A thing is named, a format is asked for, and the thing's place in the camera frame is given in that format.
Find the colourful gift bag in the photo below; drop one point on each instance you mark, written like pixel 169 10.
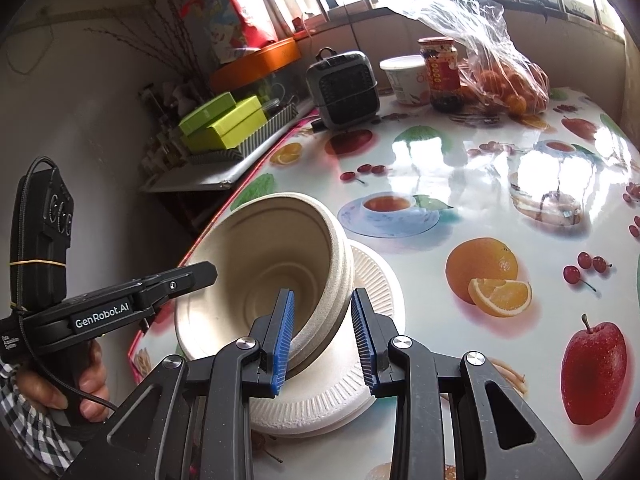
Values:
pixel 235 10

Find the small grey heater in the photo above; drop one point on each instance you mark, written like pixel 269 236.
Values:
pixel 345 92

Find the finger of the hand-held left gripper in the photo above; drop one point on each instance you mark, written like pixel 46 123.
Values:
pixel 195 275

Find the orange tray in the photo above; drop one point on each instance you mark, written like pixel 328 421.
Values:
pixel 255 62

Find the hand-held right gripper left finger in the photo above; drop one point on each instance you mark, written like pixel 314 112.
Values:
pixel 282 340

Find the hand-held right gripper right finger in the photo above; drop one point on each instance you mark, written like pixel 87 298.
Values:
pixel 362 340

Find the grey corrugated tray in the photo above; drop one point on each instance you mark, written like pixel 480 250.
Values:
pixel 272 127

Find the dried branches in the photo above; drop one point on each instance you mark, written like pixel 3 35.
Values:
pixel 165 45

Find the grey side shelf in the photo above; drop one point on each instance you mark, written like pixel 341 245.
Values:
pixel 200 180

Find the person's left forearm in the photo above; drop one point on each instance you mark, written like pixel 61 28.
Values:
pixel 30 435

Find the white plastic tub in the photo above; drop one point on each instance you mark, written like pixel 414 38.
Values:
pixel 402 82

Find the person's left hand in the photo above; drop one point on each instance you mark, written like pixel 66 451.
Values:
pixel 95 380

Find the glass jar with red label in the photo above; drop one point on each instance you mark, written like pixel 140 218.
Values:
pixel 440 75

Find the large green box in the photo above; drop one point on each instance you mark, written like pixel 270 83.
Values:
pixel 230 127

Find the clear plastic bag of oranges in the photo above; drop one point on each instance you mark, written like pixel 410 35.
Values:
pixel 500 80

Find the small green box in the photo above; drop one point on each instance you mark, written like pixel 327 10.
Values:
pixel 205 112

